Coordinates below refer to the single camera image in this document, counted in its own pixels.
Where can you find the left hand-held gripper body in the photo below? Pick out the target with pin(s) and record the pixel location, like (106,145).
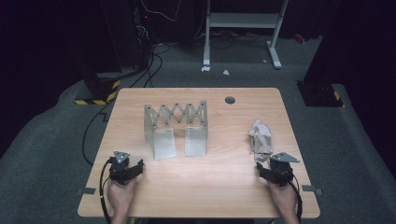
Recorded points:
(120,169)

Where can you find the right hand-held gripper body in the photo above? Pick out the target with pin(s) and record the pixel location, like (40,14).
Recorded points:
(281,171)

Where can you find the expandable metal bookend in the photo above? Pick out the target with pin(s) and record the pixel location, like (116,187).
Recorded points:
(174,124)

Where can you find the person's left hand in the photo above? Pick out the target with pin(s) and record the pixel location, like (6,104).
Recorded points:
(121,196)

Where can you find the person's right hand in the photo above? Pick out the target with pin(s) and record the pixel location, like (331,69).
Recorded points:
(285,199)

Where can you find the grey tape piece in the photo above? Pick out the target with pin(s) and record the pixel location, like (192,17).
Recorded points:
(86,191)
(309,188)

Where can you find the grey round table grommet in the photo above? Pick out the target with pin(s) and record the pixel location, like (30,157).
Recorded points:
(230,100)

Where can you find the black yellow striped base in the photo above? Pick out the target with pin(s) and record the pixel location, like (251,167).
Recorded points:
(99,90)
(320,95)

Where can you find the white paper scrap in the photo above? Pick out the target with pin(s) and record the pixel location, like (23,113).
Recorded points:
(205,68)
(226,72)

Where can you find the red object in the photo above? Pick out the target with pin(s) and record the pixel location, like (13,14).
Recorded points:
(299,38)

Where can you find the dark equipment tower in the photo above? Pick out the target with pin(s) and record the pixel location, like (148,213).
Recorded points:
(124,31)

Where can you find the white metal stand frame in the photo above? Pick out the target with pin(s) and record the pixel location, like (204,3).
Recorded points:
(243,20)

